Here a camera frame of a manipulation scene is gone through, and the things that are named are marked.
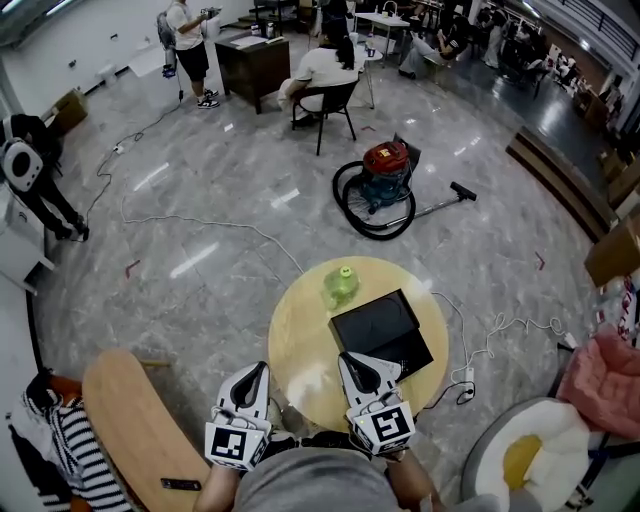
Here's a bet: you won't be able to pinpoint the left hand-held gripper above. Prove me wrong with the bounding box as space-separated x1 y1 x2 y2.
203 361 274 473

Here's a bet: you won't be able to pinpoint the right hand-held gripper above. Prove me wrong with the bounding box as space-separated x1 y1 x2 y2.
338 352 417 457

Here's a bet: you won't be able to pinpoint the black box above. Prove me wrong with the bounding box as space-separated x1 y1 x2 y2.
327 288 435 382

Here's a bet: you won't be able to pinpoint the person's right forearm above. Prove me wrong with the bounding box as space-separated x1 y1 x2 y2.
382 447 449 512

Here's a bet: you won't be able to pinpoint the person's left forearm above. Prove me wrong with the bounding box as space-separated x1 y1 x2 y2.
192 462 241 512

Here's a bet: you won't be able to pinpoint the cardboard box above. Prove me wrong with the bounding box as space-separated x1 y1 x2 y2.
49 88 90 134
583 219 640 289

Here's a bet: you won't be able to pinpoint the person's black shorts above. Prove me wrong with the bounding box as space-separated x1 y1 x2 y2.
259 430 371 451

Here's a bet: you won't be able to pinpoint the round wooden table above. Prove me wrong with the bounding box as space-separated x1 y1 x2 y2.
267 255 450 434

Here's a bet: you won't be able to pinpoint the green plastic bottle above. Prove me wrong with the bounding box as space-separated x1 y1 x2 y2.
322 266 362 310

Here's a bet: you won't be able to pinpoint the person's grey shirt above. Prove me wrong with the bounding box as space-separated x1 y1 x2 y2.
234 446 401 512

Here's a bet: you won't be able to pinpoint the oval wooden table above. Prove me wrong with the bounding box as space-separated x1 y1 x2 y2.
82 348 214 512

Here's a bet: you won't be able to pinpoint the striped knitted blanket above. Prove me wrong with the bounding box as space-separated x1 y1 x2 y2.
19 387 131 512

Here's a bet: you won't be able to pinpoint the egg-shaped seat cushion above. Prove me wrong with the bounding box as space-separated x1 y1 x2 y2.
459 397 606 512

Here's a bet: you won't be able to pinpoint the vacuum wand with nozzle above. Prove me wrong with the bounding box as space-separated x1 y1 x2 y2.
384 181 478 226

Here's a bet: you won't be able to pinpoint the dark blanket with white stripes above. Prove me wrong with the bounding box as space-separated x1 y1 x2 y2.
7 424 74 512

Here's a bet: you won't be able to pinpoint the red vacuum cleaner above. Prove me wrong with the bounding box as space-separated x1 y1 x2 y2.
362 133 423 209

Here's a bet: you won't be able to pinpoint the pink plush cushion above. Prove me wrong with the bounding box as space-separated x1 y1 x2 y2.
556 324 640 441

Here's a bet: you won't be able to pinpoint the pack of water bottles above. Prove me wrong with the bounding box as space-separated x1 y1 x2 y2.
594 277 640 346

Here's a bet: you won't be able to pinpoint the white cabinet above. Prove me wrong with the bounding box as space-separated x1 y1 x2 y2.
0 189 56 296

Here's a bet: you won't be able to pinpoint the brown wooden platform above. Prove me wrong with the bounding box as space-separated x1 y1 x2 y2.
505 125 619 244

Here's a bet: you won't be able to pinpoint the black chair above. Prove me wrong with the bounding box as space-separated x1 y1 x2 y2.
291 79 360 156

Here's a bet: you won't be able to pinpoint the small white round table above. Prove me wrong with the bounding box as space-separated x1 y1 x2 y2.
357 44 386 110

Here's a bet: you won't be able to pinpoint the dark wooden desk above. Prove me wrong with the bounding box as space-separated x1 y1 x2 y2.
214 33 291 115

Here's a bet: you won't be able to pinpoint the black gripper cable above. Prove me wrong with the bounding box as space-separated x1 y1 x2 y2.
424 380 476 409

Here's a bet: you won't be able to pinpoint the curly white cable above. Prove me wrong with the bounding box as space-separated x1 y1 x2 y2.
487 312 579 351

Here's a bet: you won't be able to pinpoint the black vacuum hose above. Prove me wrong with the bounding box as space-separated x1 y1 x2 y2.
332 160 417 242

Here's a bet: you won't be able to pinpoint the white extension cable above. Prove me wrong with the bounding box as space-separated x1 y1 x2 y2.
120 191 476 386

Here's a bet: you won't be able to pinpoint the black floor cable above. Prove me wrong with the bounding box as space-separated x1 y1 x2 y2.
79 97 184 241

